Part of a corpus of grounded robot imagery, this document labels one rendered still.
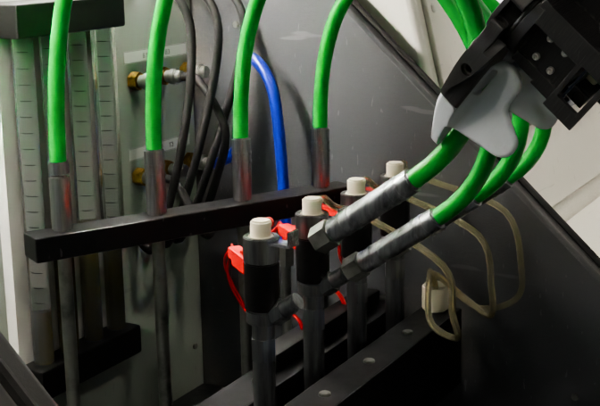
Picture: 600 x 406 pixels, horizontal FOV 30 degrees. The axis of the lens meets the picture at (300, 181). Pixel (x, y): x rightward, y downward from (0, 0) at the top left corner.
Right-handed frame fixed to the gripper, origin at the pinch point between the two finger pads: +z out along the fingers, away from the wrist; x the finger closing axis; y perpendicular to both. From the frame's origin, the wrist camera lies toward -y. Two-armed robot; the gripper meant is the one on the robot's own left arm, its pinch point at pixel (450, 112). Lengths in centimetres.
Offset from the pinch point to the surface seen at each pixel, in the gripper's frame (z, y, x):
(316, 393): 26.5, 6.9, -4.7
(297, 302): 18.2, 1.4, -6.5
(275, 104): 30.7, -19.1, 17.4
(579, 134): 44, -1, 69
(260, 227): 15.8, -4.6, -6.3
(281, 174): 35.3, -13.8, 15.8
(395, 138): 27.2, -8.4, 23.3
